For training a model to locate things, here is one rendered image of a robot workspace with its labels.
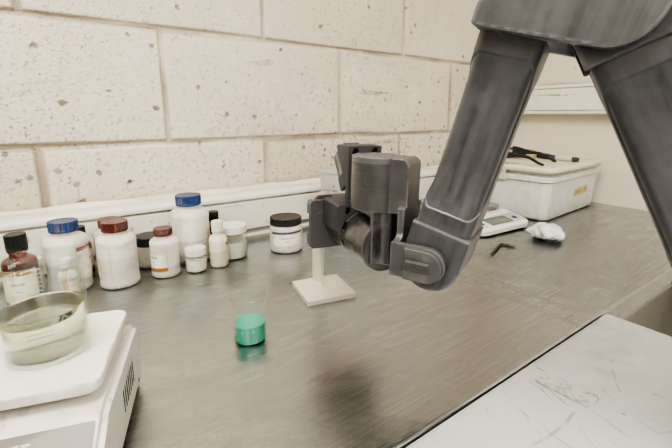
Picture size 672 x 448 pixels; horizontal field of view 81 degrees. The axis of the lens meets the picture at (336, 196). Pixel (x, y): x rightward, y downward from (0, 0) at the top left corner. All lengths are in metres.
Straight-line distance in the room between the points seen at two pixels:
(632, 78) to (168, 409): 0.49
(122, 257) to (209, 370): 0.30
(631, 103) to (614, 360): 0.33
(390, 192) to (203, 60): 0.62
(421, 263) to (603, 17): 0.24
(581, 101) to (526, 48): 1.13
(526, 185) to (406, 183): 0.79
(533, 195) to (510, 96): 0.82
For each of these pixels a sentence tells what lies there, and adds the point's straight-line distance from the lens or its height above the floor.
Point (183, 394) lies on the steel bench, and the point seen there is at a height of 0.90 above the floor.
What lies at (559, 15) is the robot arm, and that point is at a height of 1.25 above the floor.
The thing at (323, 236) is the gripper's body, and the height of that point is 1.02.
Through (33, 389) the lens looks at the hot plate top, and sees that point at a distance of 0.38.
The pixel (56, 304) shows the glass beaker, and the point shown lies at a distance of 0.38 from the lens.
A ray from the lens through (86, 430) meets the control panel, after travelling 0.36.
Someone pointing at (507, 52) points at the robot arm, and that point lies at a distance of 0.37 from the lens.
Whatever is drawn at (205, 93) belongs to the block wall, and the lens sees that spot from 0.93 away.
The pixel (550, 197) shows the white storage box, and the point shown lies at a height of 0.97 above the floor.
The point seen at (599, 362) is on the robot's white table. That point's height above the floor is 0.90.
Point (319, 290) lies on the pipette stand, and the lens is 0.64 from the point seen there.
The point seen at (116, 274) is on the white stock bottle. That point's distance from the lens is 0.74.
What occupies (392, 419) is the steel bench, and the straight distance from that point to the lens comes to 0.43.
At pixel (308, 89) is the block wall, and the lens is 1.04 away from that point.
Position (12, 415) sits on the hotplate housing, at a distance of 0.39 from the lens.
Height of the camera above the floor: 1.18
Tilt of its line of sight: 12 degrees down
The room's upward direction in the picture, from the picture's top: straight up
